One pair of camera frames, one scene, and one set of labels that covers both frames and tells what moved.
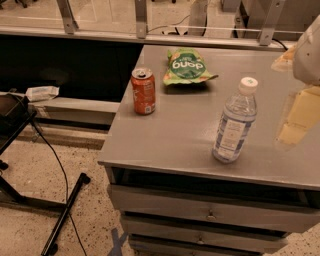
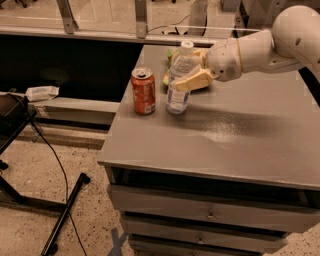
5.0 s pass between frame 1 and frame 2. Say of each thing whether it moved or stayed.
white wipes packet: stayed
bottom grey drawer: stayed
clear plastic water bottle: moved
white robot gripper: moved
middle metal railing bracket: stayed
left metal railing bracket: stayed
